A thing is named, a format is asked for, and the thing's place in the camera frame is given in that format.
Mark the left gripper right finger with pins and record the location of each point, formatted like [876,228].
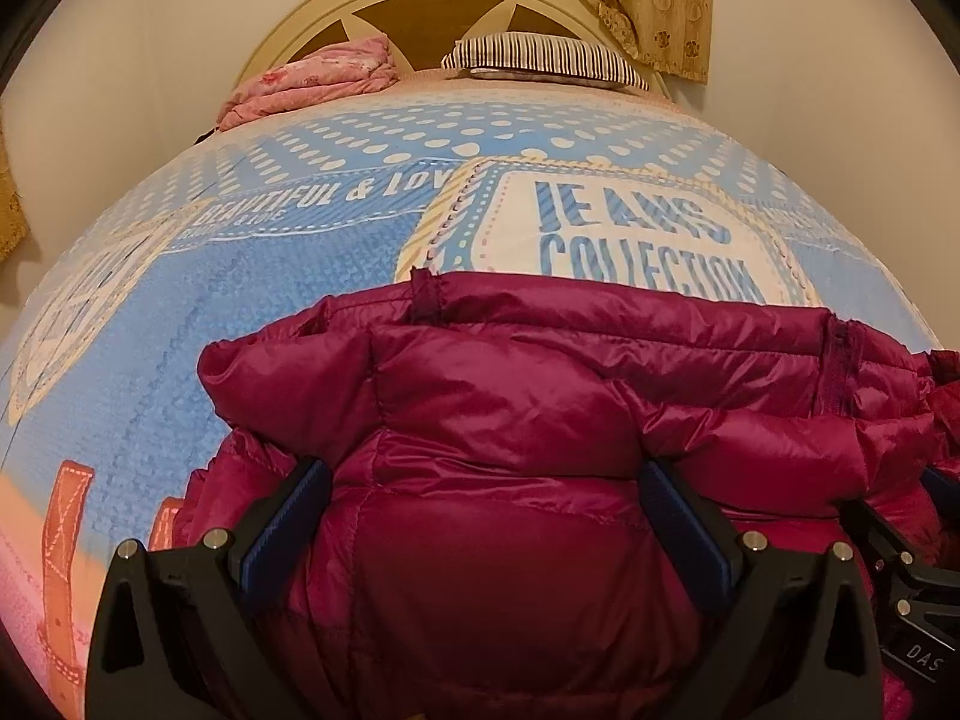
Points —
[786,634]

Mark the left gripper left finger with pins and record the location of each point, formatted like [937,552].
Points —
[178,633]

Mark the magenta puffer jacket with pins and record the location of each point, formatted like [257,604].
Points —
[485,554]

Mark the side beige gold curtain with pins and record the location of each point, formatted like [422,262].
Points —
[14,228]

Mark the blue pink patterned bed blanket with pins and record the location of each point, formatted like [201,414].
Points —
[103,416]

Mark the folded pink blanket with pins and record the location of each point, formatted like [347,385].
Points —
[333,72]

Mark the grey striped pillow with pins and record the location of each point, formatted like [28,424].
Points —
[544,54]

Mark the cream arched wooden headboard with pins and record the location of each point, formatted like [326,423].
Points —
[423,31]

